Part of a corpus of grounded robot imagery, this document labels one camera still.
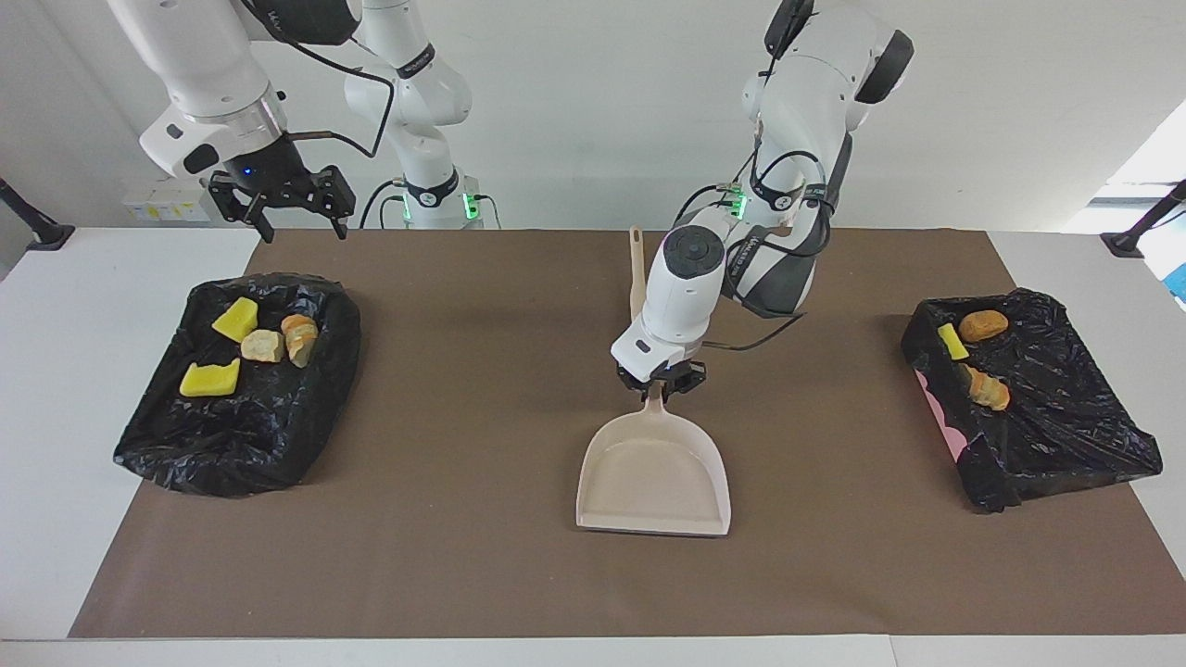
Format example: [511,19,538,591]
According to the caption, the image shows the black bag lined pink bin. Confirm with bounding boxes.
[901,288,1164,513]

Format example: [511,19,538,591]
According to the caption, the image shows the green and yellow sponge piece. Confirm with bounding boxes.
[179,358,242,398]

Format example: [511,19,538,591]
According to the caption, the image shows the brown bread piece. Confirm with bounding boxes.
[958,309,1010,343]

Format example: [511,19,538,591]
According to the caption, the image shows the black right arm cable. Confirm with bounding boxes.
[246,0,397,160]

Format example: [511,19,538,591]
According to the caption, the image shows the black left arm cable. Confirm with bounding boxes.
[700,56,835,353]

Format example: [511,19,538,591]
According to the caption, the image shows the black clamp stand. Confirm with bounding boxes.
[0,178,75,251]
[1101,181,1186,258]

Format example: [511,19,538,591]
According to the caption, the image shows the black base power cable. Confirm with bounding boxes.
[672,183,742,230]
[360,179,409,230]

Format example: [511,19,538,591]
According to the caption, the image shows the white boxes with yellow labels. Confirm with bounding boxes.
[120,176,223,223]

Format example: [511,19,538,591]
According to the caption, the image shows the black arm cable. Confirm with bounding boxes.
[246,0,397,160]
[700,56,835,353]

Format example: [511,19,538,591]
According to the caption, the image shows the toy croissant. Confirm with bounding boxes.
[281,314,320,370]

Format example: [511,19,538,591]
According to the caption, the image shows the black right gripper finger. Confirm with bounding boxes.
[208,170,275,245]
[306,165,358,241]

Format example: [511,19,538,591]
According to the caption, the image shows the brown paper table mat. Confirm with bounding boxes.
[69,229,1186,638]

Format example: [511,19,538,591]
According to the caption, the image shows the yellow notched sponge piece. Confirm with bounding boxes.
[211,296,259,343]

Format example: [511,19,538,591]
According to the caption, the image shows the beige hand brush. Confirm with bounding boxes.
[628,225,648,322]

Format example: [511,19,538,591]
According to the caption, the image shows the beige plastic dustpan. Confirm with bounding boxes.
[575,384,733,537]

